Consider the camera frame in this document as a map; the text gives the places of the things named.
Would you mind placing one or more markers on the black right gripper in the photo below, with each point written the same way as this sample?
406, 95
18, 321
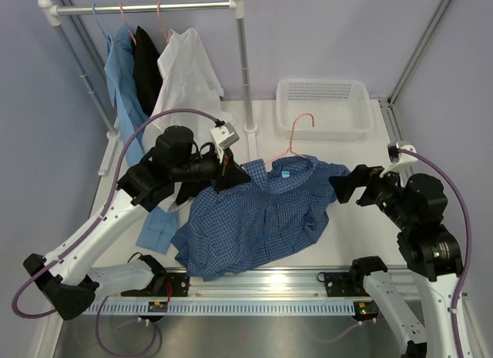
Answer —
361, 175

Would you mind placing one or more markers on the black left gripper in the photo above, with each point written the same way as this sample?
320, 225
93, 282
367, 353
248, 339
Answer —
227, 172

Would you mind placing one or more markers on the blue checked shirt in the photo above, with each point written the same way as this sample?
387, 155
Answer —
281, 211

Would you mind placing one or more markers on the white shirt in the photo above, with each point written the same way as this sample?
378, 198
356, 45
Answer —
189, 82

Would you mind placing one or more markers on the pink hanger of white shirt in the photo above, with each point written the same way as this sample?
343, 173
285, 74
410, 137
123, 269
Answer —
161, 22

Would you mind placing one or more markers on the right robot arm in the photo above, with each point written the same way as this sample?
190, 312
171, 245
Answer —
430, 252

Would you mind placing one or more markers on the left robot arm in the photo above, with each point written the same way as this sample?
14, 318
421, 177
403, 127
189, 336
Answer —
67, 276

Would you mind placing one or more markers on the light blue shirt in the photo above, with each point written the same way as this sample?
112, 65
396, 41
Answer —
159, 227

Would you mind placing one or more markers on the black shirt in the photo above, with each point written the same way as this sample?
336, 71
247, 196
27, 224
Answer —
146, 74

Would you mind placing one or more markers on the pink hanger of black shirt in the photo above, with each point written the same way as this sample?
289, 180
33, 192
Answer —
128, 26

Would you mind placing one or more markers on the blue hanger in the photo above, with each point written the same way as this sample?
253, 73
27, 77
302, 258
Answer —
95, 16

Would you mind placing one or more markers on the white plastic basket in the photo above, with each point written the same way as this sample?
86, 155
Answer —
323, 109

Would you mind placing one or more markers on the white clothes rack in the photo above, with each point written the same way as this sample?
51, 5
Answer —
53, 14

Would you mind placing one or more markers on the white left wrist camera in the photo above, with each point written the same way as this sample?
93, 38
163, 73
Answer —
224, 136

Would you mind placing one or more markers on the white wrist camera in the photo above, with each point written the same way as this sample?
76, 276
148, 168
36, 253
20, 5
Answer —
401, 155
224, 136

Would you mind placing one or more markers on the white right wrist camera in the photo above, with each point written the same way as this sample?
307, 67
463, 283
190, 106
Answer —
401, 155

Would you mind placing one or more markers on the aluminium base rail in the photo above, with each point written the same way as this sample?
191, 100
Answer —
254, 284

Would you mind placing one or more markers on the white slotted cable duct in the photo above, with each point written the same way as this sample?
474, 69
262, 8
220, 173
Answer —
221, 308

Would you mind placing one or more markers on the aluminium frame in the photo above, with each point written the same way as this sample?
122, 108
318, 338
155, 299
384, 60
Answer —
376, 42

